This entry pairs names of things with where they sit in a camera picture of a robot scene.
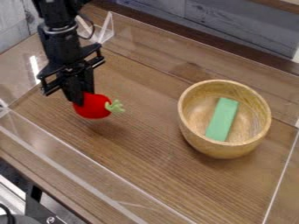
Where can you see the black table leg frame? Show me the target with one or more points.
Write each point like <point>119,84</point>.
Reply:
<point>36,210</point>

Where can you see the clear acrylic corner bracket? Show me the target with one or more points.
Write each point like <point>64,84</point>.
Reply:
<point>96,33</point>

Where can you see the green rectangular block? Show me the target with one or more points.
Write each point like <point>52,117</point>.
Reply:
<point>222,119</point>

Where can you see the clear acrylic front wall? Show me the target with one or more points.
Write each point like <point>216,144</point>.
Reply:
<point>94,192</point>

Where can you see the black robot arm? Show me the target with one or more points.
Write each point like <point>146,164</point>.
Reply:
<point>59,14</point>

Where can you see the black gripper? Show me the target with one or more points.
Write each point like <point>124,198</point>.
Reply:
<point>71,63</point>

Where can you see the red plush tomato green stem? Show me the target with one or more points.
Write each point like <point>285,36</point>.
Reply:
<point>98,106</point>

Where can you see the wooden bowl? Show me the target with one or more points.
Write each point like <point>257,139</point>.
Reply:
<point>251,124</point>

